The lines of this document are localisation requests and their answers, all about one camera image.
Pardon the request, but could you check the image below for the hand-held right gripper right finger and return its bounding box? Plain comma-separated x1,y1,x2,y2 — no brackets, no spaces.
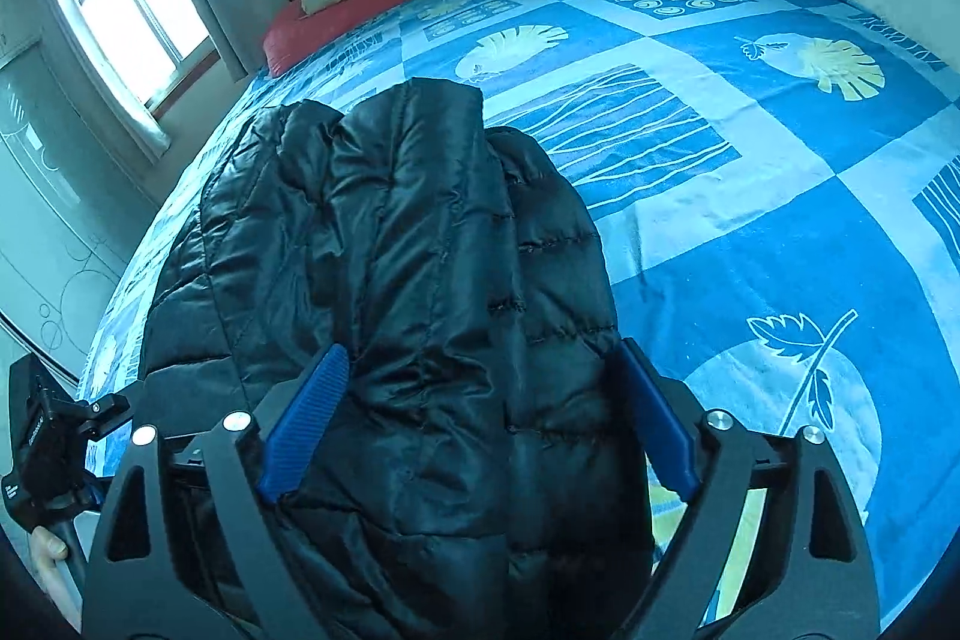
611,336,882,640

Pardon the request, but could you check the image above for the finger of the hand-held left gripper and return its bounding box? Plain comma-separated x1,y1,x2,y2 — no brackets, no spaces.
75,380,151,442

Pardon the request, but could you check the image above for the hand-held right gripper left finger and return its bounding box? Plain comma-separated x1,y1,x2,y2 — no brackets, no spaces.
81,341,353,640

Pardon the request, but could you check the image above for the black puffer jacket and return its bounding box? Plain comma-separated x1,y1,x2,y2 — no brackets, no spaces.
139,77,702,640

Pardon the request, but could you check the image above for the person's left hand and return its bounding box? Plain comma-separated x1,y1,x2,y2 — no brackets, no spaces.
26,524,85,620

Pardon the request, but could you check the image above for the frosted glass wardrobe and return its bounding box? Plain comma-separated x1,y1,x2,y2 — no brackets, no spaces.
0,32,158,378

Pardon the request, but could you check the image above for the blue patterned bed sheet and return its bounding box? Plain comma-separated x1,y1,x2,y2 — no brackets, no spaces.
79,0,960,640

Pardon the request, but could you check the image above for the red pillow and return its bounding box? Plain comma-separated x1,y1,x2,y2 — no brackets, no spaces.
262,0,462,79

